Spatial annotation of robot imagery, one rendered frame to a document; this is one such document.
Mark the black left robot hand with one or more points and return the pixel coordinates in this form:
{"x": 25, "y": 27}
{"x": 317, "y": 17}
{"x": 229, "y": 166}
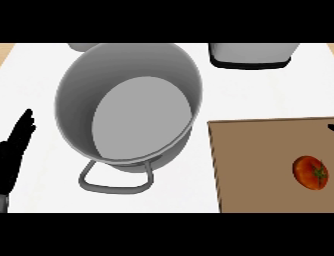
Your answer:
{"x": 4, "y": 156}

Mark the red tomato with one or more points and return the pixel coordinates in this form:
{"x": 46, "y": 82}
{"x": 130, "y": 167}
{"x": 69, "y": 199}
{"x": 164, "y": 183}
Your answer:
{"x": 310, "y": 172}

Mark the brown tray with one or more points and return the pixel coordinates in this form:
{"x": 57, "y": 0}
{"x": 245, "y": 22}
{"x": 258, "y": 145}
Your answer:
{"x": 267, "y": 166}

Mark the grey metal pot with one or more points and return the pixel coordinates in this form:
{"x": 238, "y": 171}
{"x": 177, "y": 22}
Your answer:
{"x": 125, "y": 110}

